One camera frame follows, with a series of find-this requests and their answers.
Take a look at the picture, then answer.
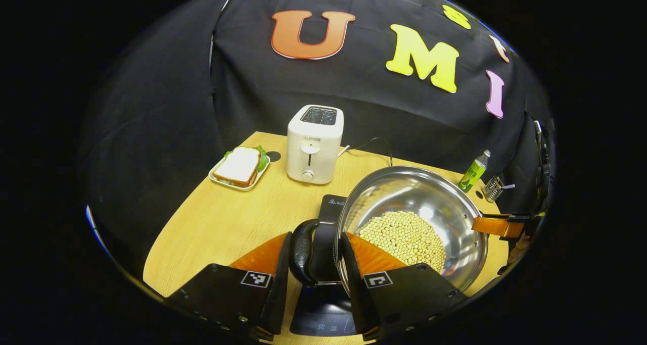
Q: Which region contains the metal mesh utensil holder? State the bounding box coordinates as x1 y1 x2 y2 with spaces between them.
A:
483 176 506 203

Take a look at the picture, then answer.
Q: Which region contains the black backdrop cloth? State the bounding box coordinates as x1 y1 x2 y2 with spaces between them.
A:
81 0 557 265

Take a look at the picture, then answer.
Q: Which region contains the green label bottle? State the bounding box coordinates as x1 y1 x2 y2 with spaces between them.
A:
458 150 492 193

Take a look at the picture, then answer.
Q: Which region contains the pile of yellow soybeans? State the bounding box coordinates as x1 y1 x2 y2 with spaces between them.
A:
357 211 447 274

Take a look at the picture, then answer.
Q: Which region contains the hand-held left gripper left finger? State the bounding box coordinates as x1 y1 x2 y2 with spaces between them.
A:
164 231 293 341

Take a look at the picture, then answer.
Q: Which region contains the stainless steel pot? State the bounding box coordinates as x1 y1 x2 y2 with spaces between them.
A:
289 166 490 292

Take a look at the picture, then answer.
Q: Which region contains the black induction cooktop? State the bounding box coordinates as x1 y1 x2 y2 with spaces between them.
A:
289 194 372 337

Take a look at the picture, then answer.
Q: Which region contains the white sandwich plate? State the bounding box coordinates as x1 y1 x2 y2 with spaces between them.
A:
209 146 271 191

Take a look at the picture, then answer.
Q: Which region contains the white toaster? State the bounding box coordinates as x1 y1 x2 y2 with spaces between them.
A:
287 105 345 185

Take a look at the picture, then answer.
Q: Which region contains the white bread sandwich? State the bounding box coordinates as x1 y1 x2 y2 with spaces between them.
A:
213 145 268 187

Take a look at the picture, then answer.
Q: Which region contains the black power cable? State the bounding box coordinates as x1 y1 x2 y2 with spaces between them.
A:
338 137 394 168

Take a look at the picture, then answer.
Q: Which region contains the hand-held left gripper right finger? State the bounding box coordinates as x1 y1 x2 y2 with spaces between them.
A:
340 231 468 341

